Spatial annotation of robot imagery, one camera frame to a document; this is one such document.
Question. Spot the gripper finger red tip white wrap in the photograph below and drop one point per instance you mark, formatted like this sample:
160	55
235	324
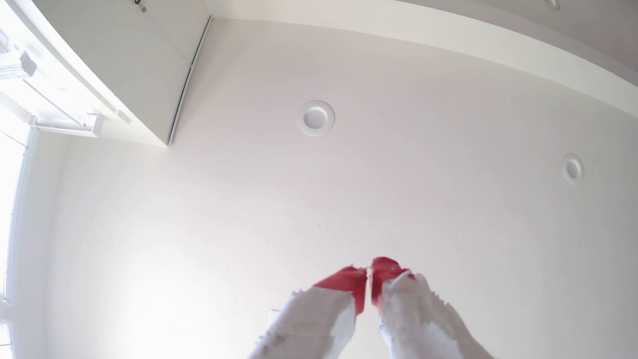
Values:
319	319
418	319

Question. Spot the round recessed ceiling light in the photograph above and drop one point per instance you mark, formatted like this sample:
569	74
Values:
315	118
572	169

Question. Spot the white window blind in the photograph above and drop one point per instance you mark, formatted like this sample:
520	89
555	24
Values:
30	94

